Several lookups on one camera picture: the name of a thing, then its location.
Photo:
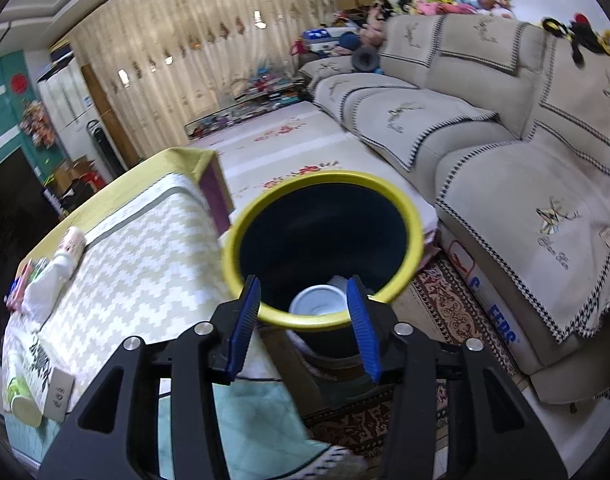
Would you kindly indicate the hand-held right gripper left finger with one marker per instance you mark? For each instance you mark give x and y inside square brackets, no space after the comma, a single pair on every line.
[245,325]

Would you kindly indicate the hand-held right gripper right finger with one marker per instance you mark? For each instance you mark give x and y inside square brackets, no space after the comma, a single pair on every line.
[361,325]

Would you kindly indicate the yellow rimmed dark trash bin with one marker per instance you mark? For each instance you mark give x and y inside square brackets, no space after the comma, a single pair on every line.
[315,220]

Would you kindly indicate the green and white packet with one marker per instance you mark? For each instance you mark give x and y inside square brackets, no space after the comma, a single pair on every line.
[17,390]

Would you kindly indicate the white paper cup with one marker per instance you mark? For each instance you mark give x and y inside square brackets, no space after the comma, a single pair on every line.
[317,302]

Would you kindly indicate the red patterned rug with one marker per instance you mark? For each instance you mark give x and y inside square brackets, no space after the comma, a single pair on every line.
[450,310]

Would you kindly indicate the teal quilted cloth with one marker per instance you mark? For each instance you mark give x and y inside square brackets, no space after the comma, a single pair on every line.
[255,420]

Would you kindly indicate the white printed board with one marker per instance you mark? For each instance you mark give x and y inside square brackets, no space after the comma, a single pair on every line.
[477,290]

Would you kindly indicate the white zigzag table cover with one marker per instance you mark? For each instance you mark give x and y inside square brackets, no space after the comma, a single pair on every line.
[135,270]

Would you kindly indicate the table with yellow cloth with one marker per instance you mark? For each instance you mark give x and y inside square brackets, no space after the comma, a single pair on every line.
[135,180]

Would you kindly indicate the small white box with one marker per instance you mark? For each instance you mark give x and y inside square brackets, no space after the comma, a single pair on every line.
[60,395]

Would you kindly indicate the white tissue pack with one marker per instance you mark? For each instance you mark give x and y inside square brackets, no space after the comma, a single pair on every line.
[47,285]

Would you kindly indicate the beige embroidered sofa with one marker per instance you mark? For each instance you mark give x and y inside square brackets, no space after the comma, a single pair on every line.
[485,160]

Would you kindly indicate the black and white printed packet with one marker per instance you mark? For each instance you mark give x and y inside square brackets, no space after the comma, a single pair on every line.
[40,365]

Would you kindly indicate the black tower fan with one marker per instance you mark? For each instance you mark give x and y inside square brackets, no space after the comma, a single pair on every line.
[105,150]

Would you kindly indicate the open cardboard box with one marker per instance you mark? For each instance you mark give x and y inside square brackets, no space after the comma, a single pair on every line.
[77,175]

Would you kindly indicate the pink printed packet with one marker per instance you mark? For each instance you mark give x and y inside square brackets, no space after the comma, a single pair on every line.
[22,282]

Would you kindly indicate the black television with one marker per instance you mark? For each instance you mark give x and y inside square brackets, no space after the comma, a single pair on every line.
[15,210]

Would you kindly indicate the grey round cushion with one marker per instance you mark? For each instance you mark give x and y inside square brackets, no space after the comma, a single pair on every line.
[365,59]

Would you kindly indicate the white cabinet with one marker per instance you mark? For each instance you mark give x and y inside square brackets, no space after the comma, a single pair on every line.
[67,110]

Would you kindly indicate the beige patterned curtain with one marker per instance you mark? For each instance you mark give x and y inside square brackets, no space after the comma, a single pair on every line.
[185,50]

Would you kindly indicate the blue and white bag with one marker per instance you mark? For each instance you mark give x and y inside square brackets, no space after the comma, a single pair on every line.
[325,40]

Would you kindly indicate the hanging flower ornament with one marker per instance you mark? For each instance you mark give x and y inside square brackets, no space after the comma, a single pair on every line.
[37,125]

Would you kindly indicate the pink doll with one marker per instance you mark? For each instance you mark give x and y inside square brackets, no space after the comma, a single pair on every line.
[372,30]

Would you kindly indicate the pile of colourful plush toys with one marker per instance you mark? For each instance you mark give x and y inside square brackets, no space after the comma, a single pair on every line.
[440,0]

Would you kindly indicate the black yellow red plush toy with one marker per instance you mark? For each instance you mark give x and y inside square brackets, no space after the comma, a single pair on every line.
[580,32]

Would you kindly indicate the brown wooden door frame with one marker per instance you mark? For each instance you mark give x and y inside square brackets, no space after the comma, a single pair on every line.
[110,120]

